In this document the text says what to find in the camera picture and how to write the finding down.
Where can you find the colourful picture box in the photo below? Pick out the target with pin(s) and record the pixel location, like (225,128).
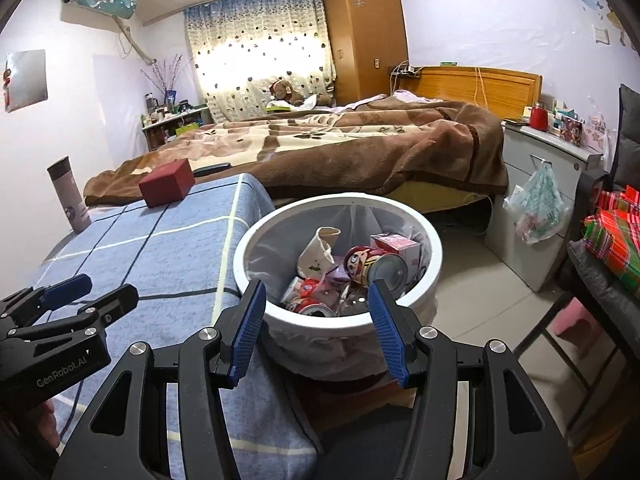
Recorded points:
(571,131)

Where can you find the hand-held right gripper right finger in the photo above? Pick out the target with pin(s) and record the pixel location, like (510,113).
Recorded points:
(390,335)

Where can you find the person's left hand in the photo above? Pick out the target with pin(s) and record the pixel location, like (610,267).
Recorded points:
(47,422)

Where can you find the red green plaid bag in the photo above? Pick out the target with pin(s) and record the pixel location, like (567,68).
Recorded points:
(617,240)

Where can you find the pink stool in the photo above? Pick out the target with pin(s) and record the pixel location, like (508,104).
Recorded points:
(575,320)

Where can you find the gray bedside cabinet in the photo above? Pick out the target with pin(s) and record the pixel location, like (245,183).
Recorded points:
(570,170)

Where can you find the white wall switch plate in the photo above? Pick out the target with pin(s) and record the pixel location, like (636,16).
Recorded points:
(601,35)

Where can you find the wooden headboard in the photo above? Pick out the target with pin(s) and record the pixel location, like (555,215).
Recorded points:
(500,87)

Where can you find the pink cloth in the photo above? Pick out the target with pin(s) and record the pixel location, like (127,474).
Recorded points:
(407,96)

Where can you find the brown patterned blanket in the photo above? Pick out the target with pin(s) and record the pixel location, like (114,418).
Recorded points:
(350,145)

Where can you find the gray thermos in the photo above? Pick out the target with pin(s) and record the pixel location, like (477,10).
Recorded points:
(70,200)

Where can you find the vase with purple branches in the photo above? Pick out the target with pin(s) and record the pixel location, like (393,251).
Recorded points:
(170,95)

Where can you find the green book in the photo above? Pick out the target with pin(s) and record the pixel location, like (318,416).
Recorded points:
(277,106)

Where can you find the red hanging ornament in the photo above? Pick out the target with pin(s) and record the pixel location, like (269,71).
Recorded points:
(7,80)

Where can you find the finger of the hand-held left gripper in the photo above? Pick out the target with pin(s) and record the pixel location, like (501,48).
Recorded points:
(117,302)
(67,287)

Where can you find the dark red box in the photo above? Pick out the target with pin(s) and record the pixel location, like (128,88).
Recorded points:
(167,180)

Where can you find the white round bin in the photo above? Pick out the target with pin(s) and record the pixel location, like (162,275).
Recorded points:
(420,240)

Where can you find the black remote control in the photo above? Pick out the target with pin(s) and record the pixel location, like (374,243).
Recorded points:
(212,169)

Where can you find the row of small bottles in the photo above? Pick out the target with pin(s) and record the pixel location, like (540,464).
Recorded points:
(170,110)

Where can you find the white power strip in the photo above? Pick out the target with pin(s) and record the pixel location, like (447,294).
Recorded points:
(404,71)

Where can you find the black chair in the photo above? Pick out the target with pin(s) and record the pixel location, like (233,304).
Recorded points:
(600,285)

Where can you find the cartoon face can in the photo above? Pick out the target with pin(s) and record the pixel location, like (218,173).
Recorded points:
(365,262)

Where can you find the pink drink carton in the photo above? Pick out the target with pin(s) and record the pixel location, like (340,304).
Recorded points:
(395,245)

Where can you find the heart print curtain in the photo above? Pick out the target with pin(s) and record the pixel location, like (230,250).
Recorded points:
(240,25)

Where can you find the brown teddy bear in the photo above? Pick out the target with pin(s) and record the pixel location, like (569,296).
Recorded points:
(284,91)

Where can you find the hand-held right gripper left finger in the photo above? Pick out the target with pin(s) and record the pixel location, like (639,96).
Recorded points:
(247,335)

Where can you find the white paper cup green mark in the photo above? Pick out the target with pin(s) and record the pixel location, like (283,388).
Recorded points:
(315,255)

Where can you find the white desk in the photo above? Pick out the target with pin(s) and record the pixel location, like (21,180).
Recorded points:
(165,125)

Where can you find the silver wall sheet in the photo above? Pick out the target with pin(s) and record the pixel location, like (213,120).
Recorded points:
(27,80)

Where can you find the printed plastic bag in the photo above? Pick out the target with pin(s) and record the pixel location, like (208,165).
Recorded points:
(537,205)

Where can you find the wooden wardrobe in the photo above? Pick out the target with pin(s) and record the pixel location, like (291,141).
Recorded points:
(365,35)

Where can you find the clear plastic bottle red label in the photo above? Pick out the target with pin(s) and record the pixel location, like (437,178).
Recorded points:
(307,287)

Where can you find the clear bin liner bag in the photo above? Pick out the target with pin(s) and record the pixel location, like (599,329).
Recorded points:
(280,240)

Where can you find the green box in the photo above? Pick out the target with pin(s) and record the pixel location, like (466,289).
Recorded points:
(187,129)

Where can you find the wrapped air conditioner pipe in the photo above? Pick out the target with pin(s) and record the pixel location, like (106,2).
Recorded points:
(135,45)

